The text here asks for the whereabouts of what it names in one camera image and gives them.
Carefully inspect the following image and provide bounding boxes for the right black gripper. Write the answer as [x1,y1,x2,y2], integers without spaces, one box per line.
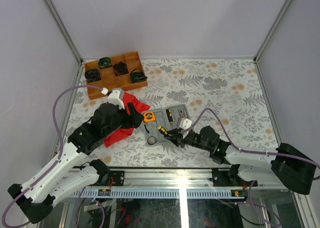
[164,127,212,152]

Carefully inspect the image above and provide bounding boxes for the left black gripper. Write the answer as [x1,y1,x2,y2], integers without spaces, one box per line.
[104,103,145,139]

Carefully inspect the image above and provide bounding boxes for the orange tape measure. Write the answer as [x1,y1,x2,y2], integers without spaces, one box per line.
[143,111,156,123]

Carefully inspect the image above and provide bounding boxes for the grey plastic tool case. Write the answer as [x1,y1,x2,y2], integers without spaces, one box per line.
[142,104,189,147]

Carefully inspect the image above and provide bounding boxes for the black yellow screwdriver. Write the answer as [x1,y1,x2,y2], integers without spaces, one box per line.
[166,109,173,125]
[157,126,168,136]

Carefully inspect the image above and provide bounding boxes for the black electrical tape roll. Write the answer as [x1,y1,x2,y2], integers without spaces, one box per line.
[147,136,157,145]

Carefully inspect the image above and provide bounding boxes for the orange handled pliers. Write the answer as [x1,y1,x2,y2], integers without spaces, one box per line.
[178,109,186,118]

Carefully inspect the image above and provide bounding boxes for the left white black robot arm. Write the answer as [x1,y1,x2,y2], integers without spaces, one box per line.
[7,102,144,224]

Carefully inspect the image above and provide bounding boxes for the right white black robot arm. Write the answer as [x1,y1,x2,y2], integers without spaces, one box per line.
[158,126,316,195]

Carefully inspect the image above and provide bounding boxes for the red cloth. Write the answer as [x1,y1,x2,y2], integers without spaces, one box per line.
[104,92,150,148]

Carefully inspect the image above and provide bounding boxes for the floral table mat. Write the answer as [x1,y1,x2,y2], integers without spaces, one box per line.
[56,58,285,168]

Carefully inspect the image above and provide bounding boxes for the wooden compartment tray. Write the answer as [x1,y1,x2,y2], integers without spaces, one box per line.
[84,51,148,91]

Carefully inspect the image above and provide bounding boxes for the coiled black cable front left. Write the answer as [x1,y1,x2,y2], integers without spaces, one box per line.
[84,68,101,83]

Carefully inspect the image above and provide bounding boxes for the coiled black red cable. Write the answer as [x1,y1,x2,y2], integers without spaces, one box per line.
[112,61,129,76]

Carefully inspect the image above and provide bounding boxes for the coiled black cable right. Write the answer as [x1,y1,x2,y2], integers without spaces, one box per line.
[129,68,148,84]

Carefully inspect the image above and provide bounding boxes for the coiled green black cable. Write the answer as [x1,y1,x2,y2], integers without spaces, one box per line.
[98,56,113,69]

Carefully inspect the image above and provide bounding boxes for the aluminium mounting rail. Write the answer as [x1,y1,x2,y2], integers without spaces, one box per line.
[67,167,307,189]

